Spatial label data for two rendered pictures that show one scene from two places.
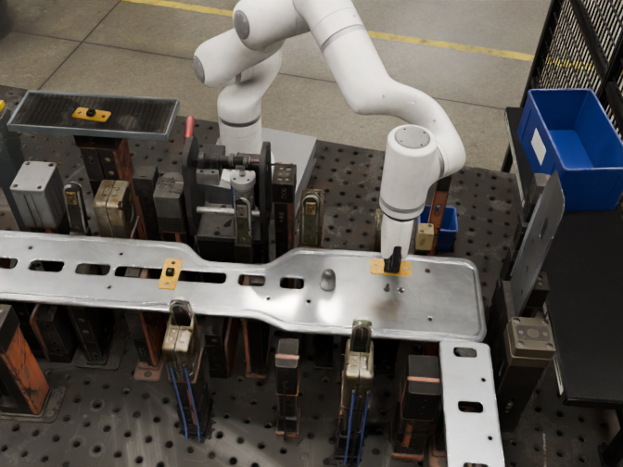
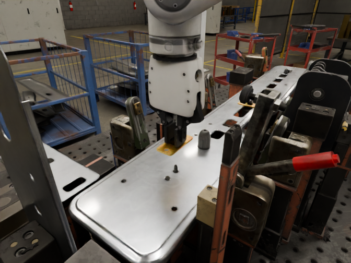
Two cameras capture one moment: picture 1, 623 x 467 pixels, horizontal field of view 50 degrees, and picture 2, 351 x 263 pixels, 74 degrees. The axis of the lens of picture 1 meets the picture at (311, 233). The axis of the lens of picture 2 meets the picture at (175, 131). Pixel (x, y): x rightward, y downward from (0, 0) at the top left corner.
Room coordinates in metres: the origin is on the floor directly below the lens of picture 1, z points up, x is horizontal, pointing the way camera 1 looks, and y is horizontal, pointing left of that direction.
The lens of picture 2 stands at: (1.12, -0.51, 1.33)
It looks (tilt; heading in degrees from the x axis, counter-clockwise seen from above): 29 degrees down; 122
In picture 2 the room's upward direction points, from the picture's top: straight up
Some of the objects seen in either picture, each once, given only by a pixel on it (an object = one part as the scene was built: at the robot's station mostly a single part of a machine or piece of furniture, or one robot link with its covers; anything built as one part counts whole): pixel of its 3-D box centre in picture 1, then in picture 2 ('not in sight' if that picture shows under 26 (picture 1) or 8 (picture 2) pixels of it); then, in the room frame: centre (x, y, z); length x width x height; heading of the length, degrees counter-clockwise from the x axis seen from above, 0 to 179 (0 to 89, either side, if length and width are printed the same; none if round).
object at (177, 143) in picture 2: not in sight; (185, 131); (0.93, -0.17, 1.11); 0.03 x 0.03 x 0.07; 87
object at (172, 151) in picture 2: (390, 266); (175, 141); (0.90, -0.16, 1.08); 0.08 x 0.04 x 0.01; 87
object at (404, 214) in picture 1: (401, 198); (175, 44); (0.90, -0.17, 1.27); 0.09 x 0.08 x 0.03; 177
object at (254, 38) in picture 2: not in sight; (242, 65); (0.06, 3.06, 0.49); 0.81 x 0.47 x 0.97; 151
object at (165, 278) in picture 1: (170, 271); (250, 103); (0.93, 0.30, 1.01); 0.08 x 0.04 x 0.01; 177
